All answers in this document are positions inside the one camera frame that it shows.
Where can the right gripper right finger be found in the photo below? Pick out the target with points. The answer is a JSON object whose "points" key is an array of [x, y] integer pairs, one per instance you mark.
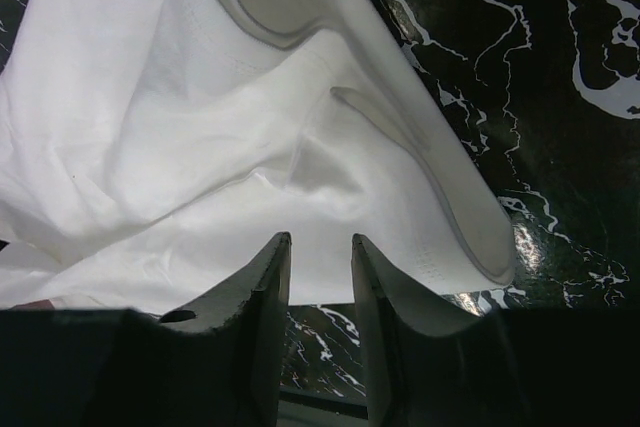
{"points": [[428, 362]]}

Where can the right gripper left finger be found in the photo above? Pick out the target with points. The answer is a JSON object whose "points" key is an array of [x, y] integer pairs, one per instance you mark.
{"points": [[215, 361]]}

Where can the black marble pattern mat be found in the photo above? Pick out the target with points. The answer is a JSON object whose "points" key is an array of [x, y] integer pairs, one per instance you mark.
{"points": [[543, 95]]}

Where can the white t shirt blue print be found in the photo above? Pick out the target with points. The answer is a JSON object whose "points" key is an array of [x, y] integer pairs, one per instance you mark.
{"points": [[150, 148]]}

